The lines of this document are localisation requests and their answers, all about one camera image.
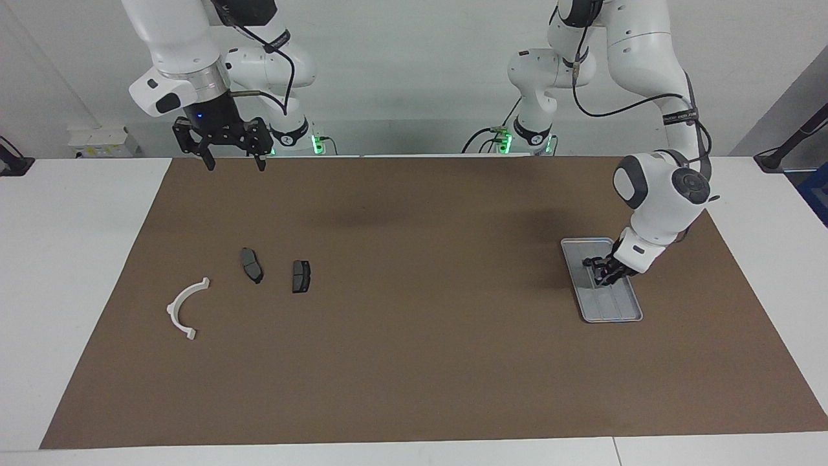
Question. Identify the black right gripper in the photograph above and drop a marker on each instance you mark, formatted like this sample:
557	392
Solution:
217	123

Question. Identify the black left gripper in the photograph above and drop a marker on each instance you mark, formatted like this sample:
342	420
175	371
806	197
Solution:
620	266

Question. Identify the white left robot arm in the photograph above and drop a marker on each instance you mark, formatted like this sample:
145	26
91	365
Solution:
653	52

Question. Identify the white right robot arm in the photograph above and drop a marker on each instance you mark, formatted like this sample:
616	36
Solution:
174	39

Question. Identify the silver metal tray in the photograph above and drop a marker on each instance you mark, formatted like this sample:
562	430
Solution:
621	307

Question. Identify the long dark grey brake pad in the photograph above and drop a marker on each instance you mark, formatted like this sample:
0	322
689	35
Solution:
251	264

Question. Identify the white power strip box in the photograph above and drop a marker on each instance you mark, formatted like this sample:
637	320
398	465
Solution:
103	141

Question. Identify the short dark grey brake pad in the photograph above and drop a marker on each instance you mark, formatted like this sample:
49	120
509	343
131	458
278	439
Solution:
301	276

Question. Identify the black stand with pole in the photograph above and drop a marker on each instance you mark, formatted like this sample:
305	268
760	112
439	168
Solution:
773	160

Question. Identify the brown table mat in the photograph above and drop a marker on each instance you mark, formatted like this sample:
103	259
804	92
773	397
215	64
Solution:
414	375

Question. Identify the blue crate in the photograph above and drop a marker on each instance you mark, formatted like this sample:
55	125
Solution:
816	194

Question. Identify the white semicircular plastic bracket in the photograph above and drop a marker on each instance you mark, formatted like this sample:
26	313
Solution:
173	310

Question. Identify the black clamp mount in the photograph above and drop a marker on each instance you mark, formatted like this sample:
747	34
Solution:
16	165

